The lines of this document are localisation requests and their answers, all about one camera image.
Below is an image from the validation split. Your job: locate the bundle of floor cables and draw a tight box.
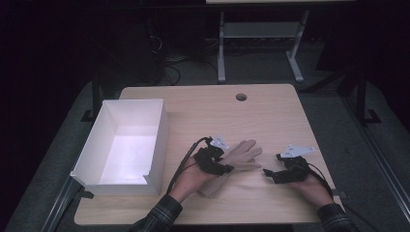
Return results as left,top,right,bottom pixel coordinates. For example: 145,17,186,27
146,18,220,86

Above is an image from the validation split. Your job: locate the person's right hand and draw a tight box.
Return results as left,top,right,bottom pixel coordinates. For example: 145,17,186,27
290,173,335,209

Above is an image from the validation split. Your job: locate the person's left hand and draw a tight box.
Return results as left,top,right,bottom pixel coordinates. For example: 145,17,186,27
168,156,217,204

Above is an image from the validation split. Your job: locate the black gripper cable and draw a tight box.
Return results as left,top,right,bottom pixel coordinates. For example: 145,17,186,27
165,136,214,195
307,162,381,232

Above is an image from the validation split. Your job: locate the white rectangular open box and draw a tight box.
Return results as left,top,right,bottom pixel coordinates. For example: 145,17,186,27
70,98,171,197

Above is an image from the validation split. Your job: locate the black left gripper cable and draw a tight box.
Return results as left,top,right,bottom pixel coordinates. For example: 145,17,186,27
165,136,214,195

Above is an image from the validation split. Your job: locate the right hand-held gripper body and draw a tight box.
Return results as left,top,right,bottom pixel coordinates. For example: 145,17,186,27
276,144,316,184

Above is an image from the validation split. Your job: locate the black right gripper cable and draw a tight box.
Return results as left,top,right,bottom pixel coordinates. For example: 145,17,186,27
307,162,381,232

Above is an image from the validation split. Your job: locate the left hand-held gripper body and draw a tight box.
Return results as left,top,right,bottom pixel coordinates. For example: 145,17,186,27
192,134,230,175

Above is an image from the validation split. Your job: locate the aluminium floor rail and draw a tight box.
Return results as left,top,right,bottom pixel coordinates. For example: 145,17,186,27
40,175,95,232
341,96,410,223

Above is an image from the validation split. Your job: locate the black metal stand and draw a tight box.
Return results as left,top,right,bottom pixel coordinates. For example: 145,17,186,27
80,69,104,123
353,68,383,128

